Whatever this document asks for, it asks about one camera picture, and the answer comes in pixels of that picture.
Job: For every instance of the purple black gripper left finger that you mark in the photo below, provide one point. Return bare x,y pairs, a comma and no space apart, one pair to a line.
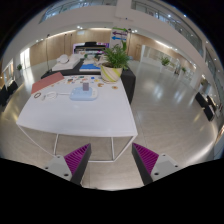
72,166

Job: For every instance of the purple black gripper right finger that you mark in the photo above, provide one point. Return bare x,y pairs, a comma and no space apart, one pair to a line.
153,166

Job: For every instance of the grey charger plug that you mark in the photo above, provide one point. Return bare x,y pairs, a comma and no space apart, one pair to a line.
85,87

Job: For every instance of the light blue power strip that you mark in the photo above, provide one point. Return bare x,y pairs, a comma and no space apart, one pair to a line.
78,94

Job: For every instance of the black chair right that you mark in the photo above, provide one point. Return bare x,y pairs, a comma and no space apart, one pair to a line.
207,105

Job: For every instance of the red mat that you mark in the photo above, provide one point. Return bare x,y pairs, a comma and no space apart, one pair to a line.
37,86

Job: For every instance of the black cloth-covered table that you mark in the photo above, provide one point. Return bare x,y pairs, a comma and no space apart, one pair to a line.
128,78

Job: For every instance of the blue board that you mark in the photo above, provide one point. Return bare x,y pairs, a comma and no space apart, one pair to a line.
89,67

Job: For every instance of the white sculpted model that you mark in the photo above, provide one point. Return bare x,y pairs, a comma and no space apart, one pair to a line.
65,62

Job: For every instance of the background potted plant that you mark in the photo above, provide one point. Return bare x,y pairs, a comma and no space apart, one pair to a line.
165,61

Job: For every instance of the potted green plant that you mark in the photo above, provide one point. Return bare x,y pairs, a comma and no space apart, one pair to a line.
116,62

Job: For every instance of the arrow direction sign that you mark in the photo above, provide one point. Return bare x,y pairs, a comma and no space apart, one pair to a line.
118,35

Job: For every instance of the white metal-frame table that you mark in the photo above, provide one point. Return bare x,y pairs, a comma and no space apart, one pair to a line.
109,115

